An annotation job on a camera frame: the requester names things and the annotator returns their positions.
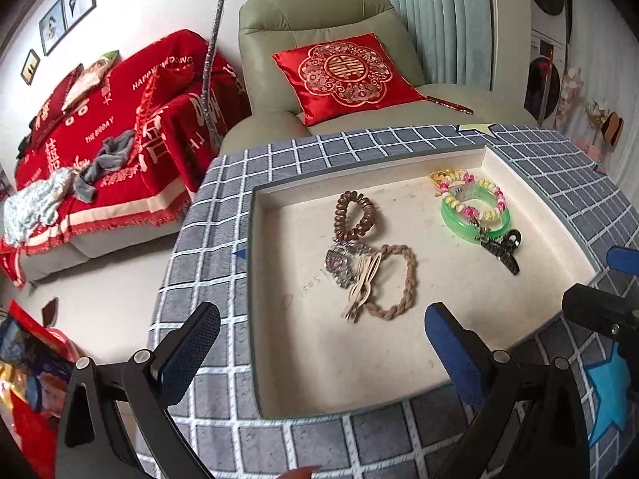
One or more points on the green translucent bangle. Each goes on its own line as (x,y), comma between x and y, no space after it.
(452,222)

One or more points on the red printed bag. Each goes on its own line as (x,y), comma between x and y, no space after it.
(30,359)

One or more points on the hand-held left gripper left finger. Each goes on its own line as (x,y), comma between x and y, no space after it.
(187,354)

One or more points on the green leather armchair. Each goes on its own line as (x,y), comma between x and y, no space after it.
(309,15)

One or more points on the sofa with red blanket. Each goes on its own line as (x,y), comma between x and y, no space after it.
(115,105)

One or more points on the light grey sofa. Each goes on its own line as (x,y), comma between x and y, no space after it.
(100,234)

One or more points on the red embroidered cushion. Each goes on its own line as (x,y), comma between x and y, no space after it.
(349,77)

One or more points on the gold dried flower decoration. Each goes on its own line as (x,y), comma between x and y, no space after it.
(594,114)

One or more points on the pale green curtain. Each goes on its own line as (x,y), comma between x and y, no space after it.
(439,20)

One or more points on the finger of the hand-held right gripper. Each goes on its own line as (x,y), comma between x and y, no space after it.
(624,261)
(594,307)

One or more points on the pink and white decoration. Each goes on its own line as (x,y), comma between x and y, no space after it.
(569,95)

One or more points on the beige hair clip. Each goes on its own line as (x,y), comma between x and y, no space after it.
(362,284)

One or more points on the black claw hair clip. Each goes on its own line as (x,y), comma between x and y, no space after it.
(504,254)

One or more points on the silver rhinestone charm clip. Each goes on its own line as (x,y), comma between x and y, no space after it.
(344,264)

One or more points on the white knitted cloth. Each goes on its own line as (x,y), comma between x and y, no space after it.
(35,204)

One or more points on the silver tinsel-wrapped pole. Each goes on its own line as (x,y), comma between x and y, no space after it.
(212,60)

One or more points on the red folded fan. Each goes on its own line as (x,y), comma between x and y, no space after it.
(449,104)

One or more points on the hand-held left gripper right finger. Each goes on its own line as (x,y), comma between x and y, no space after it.
(454,354)

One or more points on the black picture frame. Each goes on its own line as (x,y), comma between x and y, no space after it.
(30,67)
(51,27)
(79,0)

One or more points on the printed photo pillow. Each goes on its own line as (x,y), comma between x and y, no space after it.
(95,72)

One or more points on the brown and black ornament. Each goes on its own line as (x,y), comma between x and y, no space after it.
(611,129)

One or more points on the grey crumpled cloth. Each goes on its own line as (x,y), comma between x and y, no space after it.
(107,159)

